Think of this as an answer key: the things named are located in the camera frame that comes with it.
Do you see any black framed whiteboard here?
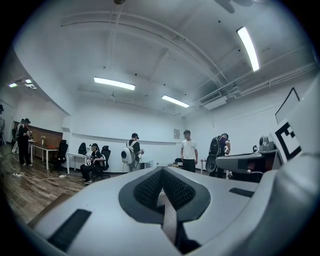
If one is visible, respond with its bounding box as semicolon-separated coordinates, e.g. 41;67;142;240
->
274;87;301;125

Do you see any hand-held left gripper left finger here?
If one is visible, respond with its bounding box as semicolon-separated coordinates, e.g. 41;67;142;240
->
31;166;181;256

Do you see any black worn backpack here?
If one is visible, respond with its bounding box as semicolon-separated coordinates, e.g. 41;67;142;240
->
208;136;223;157

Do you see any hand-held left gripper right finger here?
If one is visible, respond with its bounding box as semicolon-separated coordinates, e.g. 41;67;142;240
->
162;166;261;256

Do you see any grey fisheye camera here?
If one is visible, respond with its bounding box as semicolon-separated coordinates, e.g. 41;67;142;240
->
258;134;276;153

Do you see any white air conditioner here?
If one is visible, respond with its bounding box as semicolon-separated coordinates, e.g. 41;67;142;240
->
199;91;229;111

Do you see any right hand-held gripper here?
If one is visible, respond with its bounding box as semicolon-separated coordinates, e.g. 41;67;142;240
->
189;74;320;256

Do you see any white round backpack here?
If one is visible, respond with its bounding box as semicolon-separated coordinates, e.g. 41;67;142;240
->
121;147;137;165

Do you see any black office chair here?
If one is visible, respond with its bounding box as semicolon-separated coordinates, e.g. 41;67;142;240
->
91;145;112;180
50;139;69;172

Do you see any white desk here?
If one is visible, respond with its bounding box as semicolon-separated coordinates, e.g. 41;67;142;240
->
66;152;88;175
28;139;60;171

